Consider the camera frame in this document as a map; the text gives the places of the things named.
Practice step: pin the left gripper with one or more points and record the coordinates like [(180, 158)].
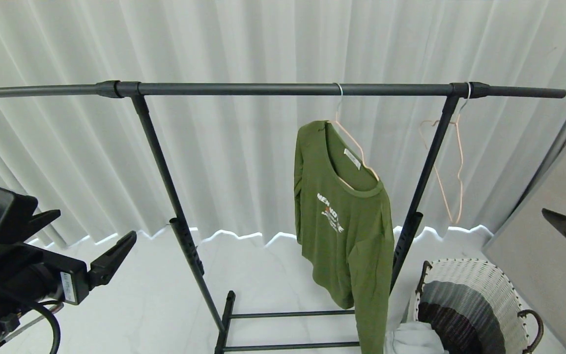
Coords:
[(27, 285)]

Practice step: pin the pink clothes hanger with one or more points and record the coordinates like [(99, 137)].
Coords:
[(460, 162), (356, 147)]

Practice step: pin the pale grey shorts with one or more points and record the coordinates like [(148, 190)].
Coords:
[(415, 339)]

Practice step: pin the green printed shirt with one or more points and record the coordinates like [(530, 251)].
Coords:
[(352, 246)]

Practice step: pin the white laundry basket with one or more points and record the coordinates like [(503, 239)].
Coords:
[(479, 280)]

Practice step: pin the black clothes rack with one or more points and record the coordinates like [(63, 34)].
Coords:
[(263, 89)]

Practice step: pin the white curtain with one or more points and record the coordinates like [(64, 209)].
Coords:
[(239, 162)]

